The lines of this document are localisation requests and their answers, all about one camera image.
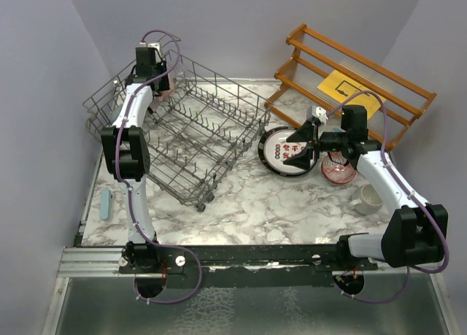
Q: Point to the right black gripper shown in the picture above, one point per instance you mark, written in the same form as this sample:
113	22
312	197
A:
306	133

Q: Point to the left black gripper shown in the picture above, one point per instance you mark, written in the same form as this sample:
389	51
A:
160	66

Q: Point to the pink cream mug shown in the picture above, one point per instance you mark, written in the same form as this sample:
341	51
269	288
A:
163	95

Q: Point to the white grey mug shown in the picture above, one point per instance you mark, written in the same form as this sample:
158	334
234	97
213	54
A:
366	200

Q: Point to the clear drinking glass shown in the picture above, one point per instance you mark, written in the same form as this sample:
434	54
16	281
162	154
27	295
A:
178	73

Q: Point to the dark grey mug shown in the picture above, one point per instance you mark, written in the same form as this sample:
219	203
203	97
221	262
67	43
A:
114	115

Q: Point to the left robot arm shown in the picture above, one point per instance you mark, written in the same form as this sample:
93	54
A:
127	156

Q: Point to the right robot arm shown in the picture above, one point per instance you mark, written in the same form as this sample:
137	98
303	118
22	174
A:
416	233

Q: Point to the orange wooden shelf rack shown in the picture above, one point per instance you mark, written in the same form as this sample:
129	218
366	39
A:
315	56

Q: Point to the black rimmed printed plate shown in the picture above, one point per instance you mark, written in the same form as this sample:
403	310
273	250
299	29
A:
273	150

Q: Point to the red patterned glass bowl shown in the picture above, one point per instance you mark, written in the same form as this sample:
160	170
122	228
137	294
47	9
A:
337	170

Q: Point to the black mounting base bar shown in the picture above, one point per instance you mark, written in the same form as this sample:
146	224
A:
238	266

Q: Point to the light blue sponge bar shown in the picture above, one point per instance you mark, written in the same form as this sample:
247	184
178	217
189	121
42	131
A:
106	205

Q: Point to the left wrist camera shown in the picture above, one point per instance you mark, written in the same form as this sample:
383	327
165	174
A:
155	45

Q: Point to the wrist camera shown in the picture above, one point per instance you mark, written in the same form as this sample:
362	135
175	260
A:
155	45
316	116

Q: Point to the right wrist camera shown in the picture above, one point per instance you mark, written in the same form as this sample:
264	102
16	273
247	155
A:
316	116

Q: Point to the grey wire dish rack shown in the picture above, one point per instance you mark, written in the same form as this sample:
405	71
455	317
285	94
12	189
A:
196	135

